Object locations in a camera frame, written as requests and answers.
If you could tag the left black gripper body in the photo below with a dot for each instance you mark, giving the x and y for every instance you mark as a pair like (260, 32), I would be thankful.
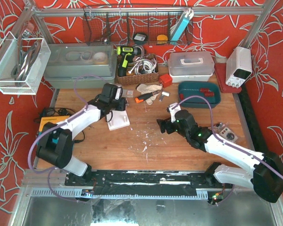
(120, 104)

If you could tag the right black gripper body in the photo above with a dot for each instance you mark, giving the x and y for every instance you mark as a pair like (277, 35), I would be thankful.
(166, 125)

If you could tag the white peg fixture board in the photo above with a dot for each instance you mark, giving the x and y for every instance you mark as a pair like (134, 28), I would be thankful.
(117, 120)

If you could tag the black orange screwdriver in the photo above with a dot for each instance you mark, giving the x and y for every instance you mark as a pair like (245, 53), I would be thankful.
(144, 97)

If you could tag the red large spring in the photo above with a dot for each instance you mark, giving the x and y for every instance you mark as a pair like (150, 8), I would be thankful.
(209, 94)

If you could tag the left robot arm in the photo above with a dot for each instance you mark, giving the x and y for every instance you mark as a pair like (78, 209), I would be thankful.
(61, 155)

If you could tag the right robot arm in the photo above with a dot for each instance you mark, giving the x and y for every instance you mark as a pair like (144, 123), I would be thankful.
(262, 172)

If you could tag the clear small parts packet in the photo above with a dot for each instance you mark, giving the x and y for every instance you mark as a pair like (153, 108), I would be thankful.
(128, 93)

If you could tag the beige work glove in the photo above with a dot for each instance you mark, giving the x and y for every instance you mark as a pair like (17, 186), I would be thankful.
(143, 89)

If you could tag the wicker basket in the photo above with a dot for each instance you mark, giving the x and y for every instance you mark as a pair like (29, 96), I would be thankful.
(138, 79)

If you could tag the bagged electronic module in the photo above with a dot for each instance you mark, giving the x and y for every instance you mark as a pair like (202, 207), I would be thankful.
(225, 132)

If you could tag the teal plastic tray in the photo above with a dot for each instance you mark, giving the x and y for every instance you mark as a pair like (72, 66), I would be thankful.
(192, 88)

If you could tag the small red box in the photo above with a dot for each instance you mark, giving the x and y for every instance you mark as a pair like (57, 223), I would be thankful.
(165, 80)

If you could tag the grey plastic storage box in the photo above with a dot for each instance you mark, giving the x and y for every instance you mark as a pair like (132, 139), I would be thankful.
(80, 65)

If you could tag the white clear lidded case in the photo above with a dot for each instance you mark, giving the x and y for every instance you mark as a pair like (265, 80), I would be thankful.
(191, 66)

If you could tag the red mat under supply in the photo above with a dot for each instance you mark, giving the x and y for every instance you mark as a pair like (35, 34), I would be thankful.
(220, 72)

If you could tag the orange teal power box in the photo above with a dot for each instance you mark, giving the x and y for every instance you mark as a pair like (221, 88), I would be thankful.
(50, 121)

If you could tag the white bench power supply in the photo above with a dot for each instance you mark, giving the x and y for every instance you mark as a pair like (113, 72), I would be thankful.
(238, 67)

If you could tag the clear acrylic hanging bin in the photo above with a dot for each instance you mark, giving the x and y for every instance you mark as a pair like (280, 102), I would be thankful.
(22, 65)

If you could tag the blue white booklet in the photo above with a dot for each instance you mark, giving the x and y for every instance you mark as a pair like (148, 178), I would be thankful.
(179, 27)

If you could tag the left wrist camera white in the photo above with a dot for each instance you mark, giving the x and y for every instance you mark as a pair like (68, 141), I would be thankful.
(119, 93)

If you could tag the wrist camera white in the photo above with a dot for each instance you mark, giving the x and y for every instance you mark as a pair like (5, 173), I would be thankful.
(173, 109)
(119, 93)

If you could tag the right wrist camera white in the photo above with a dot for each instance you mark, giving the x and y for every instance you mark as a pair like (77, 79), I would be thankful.
(173, 109)

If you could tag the small metal bracket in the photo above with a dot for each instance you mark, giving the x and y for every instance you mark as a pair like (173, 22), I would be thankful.
(162, 95)

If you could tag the green black cordless drill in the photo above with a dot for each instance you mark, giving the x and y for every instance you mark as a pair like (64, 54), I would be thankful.
(127, 54)

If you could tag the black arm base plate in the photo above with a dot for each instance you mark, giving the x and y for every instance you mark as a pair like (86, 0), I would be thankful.
(147, 183)

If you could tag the black wire wall basket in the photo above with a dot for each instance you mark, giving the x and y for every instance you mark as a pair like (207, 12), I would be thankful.
(117, 24)

